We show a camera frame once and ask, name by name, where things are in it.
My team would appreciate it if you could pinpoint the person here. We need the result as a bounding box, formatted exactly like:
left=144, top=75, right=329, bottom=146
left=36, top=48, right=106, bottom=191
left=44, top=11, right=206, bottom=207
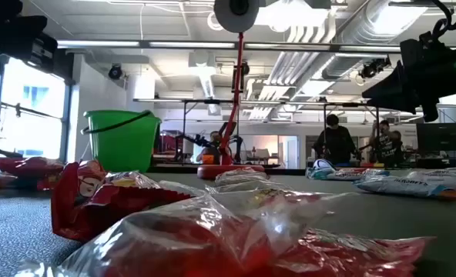
left=311, top=113, right=359, bottom=167
left=196, top=130, right=223, bottom=165
left=367, top=119, right=405, bottom=169

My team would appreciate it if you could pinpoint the white blue ball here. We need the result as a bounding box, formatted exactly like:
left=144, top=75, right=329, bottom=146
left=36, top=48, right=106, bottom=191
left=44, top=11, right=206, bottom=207
left=311, top=158, right=336, bottom=172

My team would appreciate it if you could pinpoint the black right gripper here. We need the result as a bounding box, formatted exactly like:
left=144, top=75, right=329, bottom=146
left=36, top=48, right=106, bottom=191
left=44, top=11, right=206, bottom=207
left=361, top=30, right=456, bottom=123

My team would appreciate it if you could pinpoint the green plastic bucket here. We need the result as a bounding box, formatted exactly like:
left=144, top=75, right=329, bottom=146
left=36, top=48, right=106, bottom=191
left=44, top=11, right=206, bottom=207
left=80, top=109, right=163, bottom=174

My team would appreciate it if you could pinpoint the blue white candy bar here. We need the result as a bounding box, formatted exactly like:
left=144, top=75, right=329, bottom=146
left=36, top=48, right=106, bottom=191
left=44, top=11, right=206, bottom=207
left=353, top=175, right=456, bottom=201
left=405, top=168, right=456, bottom=185

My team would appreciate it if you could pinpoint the silver ventilation duct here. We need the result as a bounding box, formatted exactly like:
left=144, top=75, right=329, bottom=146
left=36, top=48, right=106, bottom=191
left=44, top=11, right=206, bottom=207
left=320, top=0, right=429, bottom=80

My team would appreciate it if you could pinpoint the red background machine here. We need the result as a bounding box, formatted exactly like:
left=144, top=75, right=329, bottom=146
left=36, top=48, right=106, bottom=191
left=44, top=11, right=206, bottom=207
left=157, top=131, right=183, bottom=157

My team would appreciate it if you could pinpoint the black round ceiling device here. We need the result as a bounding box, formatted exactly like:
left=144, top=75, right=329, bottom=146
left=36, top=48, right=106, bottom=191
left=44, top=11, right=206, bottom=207
left=107, top=63, right=124, bottom=82

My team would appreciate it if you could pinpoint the black hanging camera rig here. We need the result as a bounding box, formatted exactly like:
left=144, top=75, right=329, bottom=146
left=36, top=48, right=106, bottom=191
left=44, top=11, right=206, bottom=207
left=357, top=56, right=392, bottom=81

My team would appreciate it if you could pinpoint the white chair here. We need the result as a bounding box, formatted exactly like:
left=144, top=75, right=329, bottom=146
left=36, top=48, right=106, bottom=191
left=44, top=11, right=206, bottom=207
left=255, top=148, right=270, bottom=165

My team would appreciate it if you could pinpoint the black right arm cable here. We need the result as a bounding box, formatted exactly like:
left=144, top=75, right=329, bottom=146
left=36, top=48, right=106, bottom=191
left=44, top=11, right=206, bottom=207
left=429, top=0, right=456, bottom=42

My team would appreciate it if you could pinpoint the red candy packet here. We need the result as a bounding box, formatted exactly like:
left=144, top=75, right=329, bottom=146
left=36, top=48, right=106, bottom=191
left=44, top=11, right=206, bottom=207
left=327, top=167, right=391, bottom=182
left=35, top=173, right=65, bottom=192
left=50, top=159, right=193, bottom=242
left=0, top=156, right=65, bottom=179
left=250, top=229, right=435, bottom=277

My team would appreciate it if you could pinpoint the black monitor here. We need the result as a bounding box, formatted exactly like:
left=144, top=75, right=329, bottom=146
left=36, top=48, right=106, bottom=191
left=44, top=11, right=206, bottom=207
left=415, top=122, right=456, bottom=153

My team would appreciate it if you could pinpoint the overhead light bar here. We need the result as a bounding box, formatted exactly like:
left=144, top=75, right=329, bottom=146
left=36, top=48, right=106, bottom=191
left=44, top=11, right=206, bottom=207
left=56, top=39, right=456, bottom=54

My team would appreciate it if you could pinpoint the clear green candy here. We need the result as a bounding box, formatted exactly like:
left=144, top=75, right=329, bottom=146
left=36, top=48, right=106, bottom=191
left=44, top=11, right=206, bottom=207
left=214, top=173, right=270, bottom=189
left=206, top=180, right=329, bottom=216

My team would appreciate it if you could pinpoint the red desk lamp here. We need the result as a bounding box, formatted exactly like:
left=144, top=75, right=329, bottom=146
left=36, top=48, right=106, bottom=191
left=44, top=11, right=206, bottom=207
left=196, top=0, right=266, bottom=181

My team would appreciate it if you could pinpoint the black table mat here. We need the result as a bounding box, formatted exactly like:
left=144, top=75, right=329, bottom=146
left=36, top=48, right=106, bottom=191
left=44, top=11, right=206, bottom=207
left=0, top=169, right=456, bottom=277

